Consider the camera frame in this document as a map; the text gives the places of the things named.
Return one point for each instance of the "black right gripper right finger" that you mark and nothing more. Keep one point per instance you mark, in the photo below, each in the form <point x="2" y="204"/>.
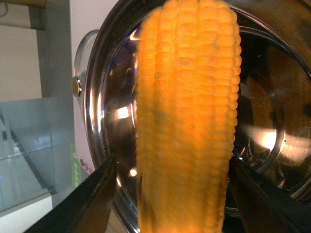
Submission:
<point x="263" y="207"/>

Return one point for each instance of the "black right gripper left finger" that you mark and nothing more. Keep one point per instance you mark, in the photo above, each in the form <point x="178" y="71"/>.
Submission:
<point x="87" y="208"/>

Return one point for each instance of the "glass pot lid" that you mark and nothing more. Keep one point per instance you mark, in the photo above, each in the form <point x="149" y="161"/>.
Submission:
<point x="80" y="66"/>

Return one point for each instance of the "yellow corn cob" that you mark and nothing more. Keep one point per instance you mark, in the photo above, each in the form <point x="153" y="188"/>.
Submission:
<point x="189" y="59"/>

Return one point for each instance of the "white electric cooking pot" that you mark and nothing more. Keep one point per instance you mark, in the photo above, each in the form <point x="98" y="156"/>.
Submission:
<point x="273" y="135"/>

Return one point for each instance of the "green label sticker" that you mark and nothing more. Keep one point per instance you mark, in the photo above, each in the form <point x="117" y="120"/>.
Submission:
<point x="75" y="167"/>

